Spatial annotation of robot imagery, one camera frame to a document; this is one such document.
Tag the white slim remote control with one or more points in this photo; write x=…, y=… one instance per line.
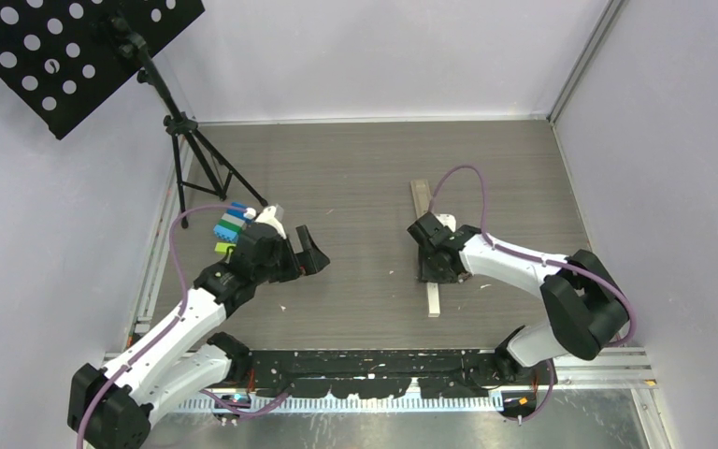
x=433, y=300

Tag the black perforated music stand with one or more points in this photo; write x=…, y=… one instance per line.
x=65, y=58

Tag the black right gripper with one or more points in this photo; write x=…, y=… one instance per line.
x=425, y=273

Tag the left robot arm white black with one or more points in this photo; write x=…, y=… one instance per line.
x=117, y=405

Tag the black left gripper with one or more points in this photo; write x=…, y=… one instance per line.
x=310, y=258

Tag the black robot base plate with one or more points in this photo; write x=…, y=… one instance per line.
x=455, y=373

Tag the lime green toy wedge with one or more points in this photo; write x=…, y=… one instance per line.
x=224, y=247

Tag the aluminium rail frame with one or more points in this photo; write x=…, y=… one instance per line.
x=613, y=369

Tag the green blue toy brick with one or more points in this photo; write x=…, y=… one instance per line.
x=227, y=234

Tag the grey toy brick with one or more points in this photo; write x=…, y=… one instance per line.
x=232, y=222

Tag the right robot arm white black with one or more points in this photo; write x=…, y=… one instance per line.
x=585, y=309

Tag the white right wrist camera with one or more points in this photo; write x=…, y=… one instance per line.
x=447, y=220

